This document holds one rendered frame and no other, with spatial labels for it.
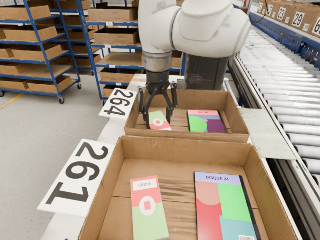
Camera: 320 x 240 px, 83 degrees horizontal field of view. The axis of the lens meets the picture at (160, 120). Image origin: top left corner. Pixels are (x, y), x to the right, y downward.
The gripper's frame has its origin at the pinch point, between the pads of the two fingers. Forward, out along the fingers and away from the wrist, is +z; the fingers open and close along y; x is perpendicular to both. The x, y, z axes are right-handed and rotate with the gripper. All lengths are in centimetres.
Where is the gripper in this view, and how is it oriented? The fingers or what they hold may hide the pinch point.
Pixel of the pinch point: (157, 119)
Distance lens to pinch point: 70.0
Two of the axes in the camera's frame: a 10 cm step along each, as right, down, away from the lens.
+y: -9.5, 1.9, -2.6
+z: 0.0, 8.1, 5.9
